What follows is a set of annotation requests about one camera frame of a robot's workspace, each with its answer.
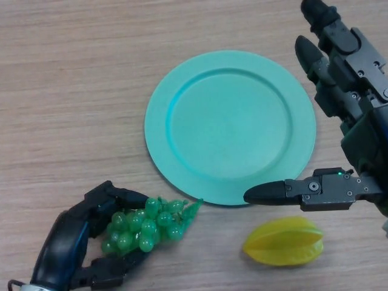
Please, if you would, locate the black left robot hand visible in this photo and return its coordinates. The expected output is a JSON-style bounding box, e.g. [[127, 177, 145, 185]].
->
[[30, 181, 151, 291]]

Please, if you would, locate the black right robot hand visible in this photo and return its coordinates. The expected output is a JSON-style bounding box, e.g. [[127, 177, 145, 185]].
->
[[243, 0, 388, 218]]

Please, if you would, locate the green grapes bunch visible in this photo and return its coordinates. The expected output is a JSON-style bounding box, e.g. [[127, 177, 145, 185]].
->
[[101, 196, 204, 258]]

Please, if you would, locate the green round plate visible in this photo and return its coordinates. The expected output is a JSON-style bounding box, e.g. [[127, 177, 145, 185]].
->
[[144, 50, 316, 207]]

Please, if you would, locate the yellow starfruit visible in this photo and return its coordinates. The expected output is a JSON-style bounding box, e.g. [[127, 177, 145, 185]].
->
[[242, 215, 324, 267]]

